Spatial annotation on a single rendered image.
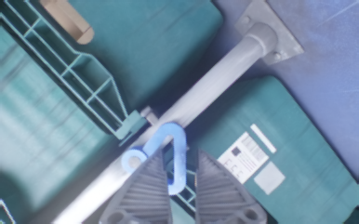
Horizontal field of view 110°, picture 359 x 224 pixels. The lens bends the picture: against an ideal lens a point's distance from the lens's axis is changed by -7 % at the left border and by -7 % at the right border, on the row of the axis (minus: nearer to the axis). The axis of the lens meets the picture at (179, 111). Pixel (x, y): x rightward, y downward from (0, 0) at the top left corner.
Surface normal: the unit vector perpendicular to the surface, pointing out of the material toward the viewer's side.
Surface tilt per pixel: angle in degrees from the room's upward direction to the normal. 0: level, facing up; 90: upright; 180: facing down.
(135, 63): 94
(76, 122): 92
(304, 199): 92
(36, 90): 92
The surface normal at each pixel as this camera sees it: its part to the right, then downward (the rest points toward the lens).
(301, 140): 0.07, 0.05
